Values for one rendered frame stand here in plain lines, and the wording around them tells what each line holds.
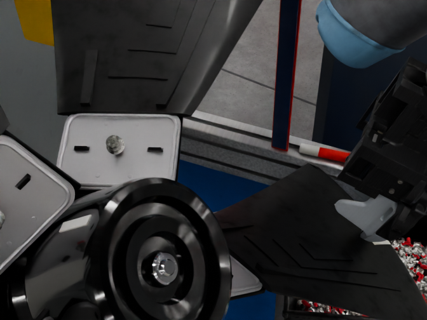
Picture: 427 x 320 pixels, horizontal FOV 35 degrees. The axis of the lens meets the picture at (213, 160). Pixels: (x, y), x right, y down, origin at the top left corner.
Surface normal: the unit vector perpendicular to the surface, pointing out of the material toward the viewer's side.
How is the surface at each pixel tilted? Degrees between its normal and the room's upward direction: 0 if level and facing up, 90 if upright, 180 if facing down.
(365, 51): 100
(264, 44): 0
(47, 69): 90
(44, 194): 67
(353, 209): 93
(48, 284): 56
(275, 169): 90
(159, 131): 13
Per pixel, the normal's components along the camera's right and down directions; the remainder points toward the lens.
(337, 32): -0.60, 0.34
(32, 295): -0.69, 0.05
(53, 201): 0.18, 0.41
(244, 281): 0.32, -0.89
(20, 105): 0.93, 0.26
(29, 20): -0.37, 0.70
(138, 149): -0.09, -0.47
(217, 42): 0.18, -0.51
